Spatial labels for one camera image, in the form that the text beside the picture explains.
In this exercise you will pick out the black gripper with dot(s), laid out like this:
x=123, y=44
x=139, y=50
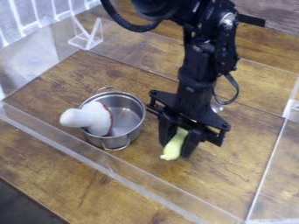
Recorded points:
x=192, y=105

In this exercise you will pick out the clear acrylic enclosure wall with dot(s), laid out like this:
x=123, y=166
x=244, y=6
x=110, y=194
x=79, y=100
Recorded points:
x=240, y=183

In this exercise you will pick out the small stainless steel pot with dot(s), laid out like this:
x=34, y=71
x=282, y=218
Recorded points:
x=128, y=113

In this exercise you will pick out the black strip on table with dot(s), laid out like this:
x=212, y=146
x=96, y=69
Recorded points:
x=251, y=20

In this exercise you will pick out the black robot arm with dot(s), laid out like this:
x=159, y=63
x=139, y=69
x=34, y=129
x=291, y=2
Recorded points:
x=210, y=23

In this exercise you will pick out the white toy mushroom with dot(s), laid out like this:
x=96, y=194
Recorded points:
x=94, y=117

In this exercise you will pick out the green handled metal spoon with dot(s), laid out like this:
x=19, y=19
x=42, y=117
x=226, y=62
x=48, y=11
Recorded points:
x=174, y=145

